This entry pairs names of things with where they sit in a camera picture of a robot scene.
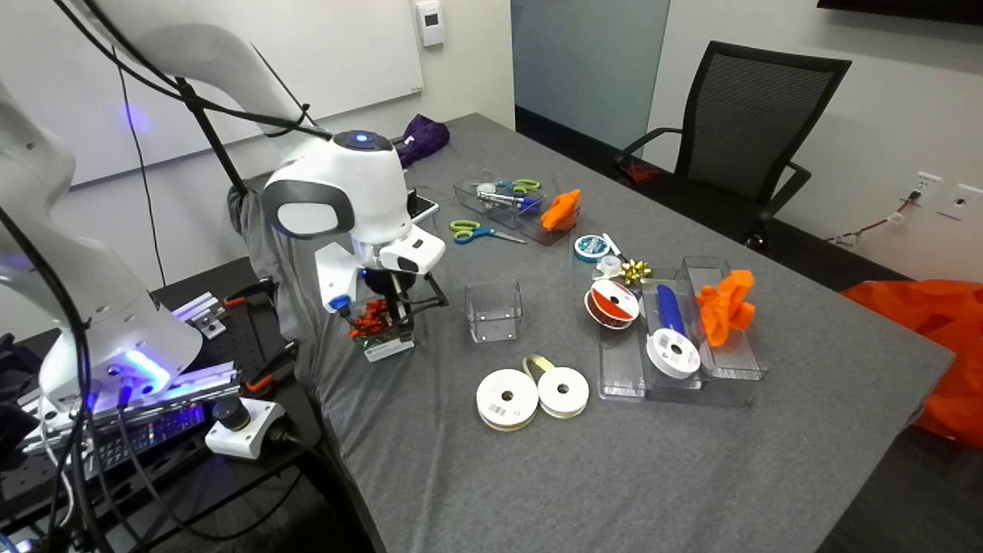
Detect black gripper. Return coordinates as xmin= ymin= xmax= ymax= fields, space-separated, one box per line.
xmin=357 ymin=267 xmax=451 ymax=343

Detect red small toy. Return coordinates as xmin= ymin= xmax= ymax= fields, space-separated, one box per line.
xmin=349 ymin=299 xmax=420 ymax=369

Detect red metallic gift bow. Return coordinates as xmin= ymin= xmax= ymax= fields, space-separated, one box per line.
xmin=348 ymin=299 xmax=397 ymax=343

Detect empty square clear container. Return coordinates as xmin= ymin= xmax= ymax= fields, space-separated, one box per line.
xmin=465 ymin=275 xmax=529 ymax=347

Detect green and blue scissors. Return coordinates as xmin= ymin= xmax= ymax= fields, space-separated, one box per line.
xmin=445 ymin=215 xmax=529 ymax=249

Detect large white ribbon spool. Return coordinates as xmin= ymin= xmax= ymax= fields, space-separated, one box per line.
xmin=472 ymin=366 xmax=545 ymax=432

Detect clear tray with scissors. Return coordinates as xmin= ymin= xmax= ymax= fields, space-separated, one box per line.
xmin=451 ymin=173 xmax=584 ymax=247

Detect purple folded umbrella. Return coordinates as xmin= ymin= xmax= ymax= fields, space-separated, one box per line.
xmin=397 ymin=110 xmax=456 ymax=169

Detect orange ribbon bow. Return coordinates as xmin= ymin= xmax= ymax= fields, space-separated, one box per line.
xmin=536 ymin=186 xmax=584 ymax=235

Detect teal ribbon spool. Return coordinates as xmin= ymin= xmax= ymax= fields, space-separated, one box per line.
xmin=568 ymin=230 xmax=617 ymax=265

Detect small white gold-ribbon spool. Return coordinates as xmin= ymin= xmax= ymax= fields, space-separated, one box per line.
xmin=518 ymin=351 xmax=597 ymax=424

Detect orange ribbon spool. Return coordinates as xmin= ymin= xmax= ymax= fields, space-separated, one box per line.
xmin=579 ymin=275 xmax=645 ymax=336

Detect white box with black knob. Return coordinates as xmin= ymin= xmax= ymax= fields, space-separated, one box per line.
xmin=204 ymin=396 xmax=286 ymax=461

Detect long clear plastic container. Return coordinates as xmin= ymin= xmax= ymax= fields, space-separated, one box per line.
xmin=641 ymin=275 xmax=712 ymax=396
xmin=679 ymin=254 xmax=768 ymax=384
xmin=597 ymin=280 xmax=651 ymax=402

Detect gold star gift bow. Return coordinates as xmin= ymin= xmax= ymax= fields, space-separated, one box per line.
xmin=614 ymin=254 xmax=658 ymax=288

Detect white spool with blue ribbon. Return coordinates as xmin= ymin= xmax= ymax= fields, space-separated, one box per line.
xmin=641 ymin=282 xmax=706 ymax=384

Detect grey controller with purple light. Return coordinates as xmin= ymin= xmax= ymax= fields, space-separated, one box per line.
xmin=17 ymin=351 xmax=243 ymax=480

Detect grey table cloth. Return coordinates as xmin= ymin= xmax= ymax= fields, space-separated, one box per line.
xmin=228 ymin=110 xmax=959 ymax=553

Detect orange clamp tool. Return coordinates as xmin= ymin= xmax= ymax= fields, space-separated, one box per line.
xmin=692 ymin=267 xmax=763 ymax=351

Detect black equipment cart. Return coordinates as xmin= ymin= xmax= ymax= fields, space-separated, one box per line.
xmin=0 ymin=254 xmax=357 ymax=553

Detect black mesh office chair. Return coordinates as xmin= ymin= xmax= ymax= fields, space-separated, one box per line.
xmin=610 ymin=41 xmax=854 ymax=249

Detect orange plastic bag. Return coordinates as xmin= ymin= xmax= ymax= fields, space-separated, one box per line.
xmin=839 ymin=275 xmax=983 ymax=450

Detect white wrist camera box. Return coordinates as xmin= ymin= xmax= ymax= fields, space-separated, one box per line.
xmin=310 ymin=240 xmax=361 ymax=320

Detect white wall whiteboard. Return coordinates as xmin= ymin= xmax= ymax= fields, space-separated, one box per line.
xmin=0 ymin=0 xmax=427 ymax=186

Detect white wall thermostat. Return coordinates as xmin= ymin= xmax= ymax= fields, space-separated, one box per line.
xmin=413 ymin=0 xmax=448 ymax=52

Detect black wall television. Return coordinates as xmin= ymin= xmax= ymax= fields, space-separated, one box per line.
xmin=814 ymin=0 xmax=983 ymax=29

